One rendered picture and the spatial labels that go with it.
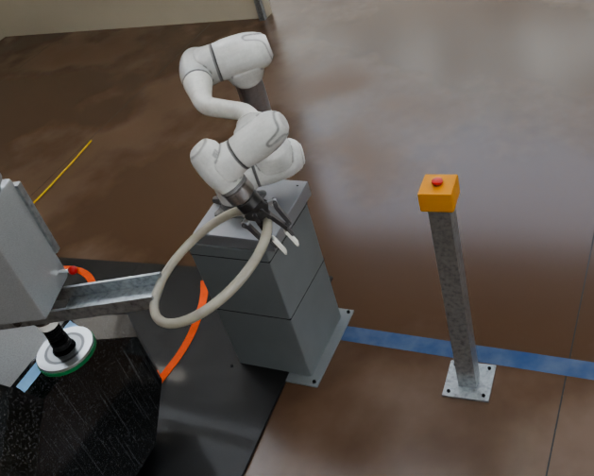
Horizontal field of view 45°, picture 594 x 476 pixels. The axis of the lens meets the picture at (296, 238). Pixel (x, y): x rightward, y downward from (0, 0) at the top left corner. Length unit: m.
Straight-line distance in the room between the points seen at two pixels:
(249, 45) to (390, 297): 1.71
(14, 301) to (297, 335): 1.33
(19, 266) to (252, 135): 0.85
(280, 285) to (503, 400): 1.06
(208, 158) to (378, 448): 1.60
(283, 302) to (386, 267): 0.94
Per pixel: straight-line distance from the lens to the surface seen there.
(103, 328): 3.05
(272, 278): 3.02
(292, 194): 3.07
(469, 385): 3.27
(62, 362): 2.69
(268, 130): 2.01
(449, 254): 2.71
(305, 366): 3.41
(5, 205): 2.37
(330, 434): 3.25
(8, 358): 2.94
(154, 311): 2.28
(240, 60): 2.49
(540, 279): 3.72
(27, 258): 2.42
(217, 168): 2.04
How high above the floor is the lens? 2.57
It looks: 37 degrees down
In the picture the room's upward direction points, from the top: 18 degrees counter-clockwise
